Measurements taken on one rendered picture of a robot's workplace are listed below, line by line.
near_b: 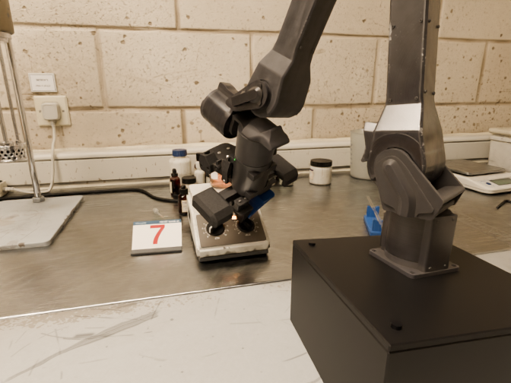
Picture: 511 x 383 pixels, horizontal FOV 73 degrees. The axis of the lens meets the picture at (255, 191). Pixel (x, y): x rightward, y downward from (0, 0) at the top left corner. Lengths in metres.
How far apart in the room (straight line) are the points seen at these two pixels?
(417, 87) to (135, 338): 0.41
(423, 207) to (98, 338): 0.39
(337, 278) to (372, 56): 1.07
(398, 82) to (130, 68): 0.89
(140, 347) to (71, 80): 0.86
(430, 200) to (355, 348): 0.14
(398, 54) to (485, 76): 1.27
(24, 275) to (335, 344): 0.50
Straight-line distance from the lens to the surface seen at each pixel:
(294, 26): 0.45
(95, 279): 0.61
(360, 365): 0.32
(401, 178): 0.35
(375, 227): 0.74
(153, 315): 0.50
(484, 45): 1.62
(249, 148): 0.48
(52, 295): 0.60
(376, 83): 1.34
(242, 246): 0.61
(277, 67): 0.44
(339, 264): 0.37
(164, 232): 0.68
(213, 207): 0.51
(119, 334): 0.49
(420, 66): 0.37
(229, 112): 0.50
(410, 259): 0.38
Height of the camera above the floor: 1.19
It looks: 17 degrees down
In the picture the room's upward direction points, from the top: straight up
